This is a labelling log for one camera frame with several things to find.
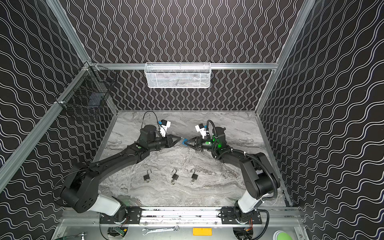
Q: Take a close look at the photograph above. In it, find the black padlock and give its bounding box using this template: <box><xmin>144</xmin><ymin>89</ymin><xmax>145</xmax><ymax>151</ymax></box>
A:
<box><xmin>143</xmin><ymin>169</ymin><xmax>152</xmax><ymax>183</ymax></box>
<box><xmin>171</xmin><ymin>168</ymin><xmax>179</xmax><ymax>185</ymax></box>
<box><xmin>190</xmin><ymin>169</ymin><xmax>198</xmax><ymax>185</ymax></box>

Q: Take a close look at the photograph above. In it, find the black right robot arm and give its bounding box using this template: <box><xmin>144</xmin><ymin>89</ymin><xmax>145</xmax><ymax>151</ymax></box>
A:
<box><xmin>183</xmin><ymin>127</ymin><xmax>280</xmax><ymax>223</ymax></box>

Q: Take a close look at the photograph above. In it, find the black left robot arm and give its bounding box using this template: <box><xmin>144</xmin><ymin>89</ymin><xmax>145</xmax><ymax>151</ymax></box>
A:
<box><xmin>60</xmin><ymin>125</ymin><xmax>181</xmax><ymax>223</ymax></box>

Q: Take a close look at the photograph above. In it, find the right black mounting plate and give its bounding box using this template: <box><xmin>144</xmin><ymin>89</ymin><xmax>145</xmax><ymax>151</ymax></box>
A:
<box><xmin>217</xmin><ymin>207</ymin><xmax>262</xmax><ymax>225</ymax></box>

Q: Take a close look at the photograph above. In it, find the black mounting plate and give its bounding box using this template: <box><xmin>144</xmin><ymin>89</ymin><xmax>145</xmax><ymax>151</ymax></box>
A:
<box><xmin>217</xmin><ymin>207</ymin><xmax>262</xmax><ymax>225</ymax></box>
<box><xmin>100</xmin><ymin>207</ymin><xmax>143</xmax><ymax>225</ymax></box>

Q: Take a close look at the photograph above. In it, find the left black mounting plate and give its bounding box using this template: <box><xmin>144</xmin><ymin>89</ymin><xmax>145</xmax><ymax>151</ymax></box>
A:
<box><xmin>100</xmin><ymin>207</ymin><xmax>143</xmax><ymax>225</ymax></box>

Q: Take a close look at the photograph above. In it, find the yellow label plate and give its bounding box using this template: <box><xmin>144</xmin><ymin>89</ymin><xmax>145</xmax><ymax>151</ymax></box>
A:
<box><xmin>193</xmin><ymin>228</ymin><xmax>213</xmax><ymax>237</ymax></box>

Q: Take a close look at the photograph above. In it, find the silver combination wrench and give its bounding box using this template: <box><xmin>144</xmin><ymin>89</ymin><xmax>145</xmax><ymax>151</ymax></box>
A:
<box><xmin>142</xmin><ymin>226</ymin><xmax>180</xmax><ymax>236</ymax></box>

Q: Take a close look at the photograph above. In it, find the green round button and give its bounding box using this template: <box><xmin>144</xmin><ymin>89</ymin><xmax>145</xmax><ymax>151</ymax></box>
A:
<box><xmin>273</xmin><ymin>231</ymin><xmax>293</xmax><ymax>240</ymax></box>

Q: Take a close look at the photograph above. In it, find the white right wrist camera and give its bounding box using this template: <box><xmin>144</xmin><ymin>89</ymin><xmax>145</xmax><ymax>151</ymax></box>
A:
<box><xmin>195</xmin><ymin>124</ymin><xmax>207</xmax><ymax>139</ymax></box>

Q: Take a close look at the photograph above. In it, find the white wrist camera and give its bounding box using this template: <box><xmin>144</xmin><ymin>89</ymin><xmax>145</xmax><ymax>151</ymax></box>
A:
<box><xmin>159</xmin><ymin>120</ymin><xmax>171</xmax><ymax>137</ymax></box>
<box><xmin>195</xmin><ymin>124</ymin><xmax>207</xmax><ymax>139</ymax></box>

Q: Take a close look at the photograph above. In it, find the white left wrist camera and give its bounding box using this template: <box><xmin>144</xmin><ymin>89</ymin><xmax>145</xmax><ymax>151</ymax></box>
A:
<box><xmin>159</xmin><ymin>120</ymin><xmax>171</xmax><ymax>137</ymax></box>

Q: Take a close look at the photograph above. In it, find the thin black camera cable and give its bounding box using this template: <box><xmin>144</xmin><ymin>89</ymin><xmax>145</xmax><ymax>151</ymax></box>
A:
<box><xmin>141</xmin><ymin>110</ymin><xmax>161</xmax><ymax>130</ymax></box>

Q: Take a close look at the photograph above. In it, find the white wire mesh basket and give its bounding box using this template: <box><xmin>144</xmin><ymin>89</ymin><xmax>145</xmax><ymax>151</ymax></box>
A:
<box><xmin>144</xmin><ymin>62</ymin><xmax>212</xmax><ymax>89</ymax></box>

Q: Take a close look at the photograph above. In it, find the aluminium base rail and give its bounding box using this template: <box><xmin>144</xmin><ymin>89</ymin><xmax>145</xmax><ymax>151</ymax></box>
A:
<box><xmin>59</xmin><ymin>207</ymin><xmax>302</xmax><ymax>228</ymax></box>

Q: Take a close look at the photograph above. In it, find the black wire mesh basket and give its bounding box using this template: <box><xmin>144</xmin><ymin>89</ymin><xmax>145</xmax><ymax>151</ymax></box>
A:
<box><xmin>58</xmin><ymin>65</ymin><xmax>118</xmax><ymax>122</ymax></box>

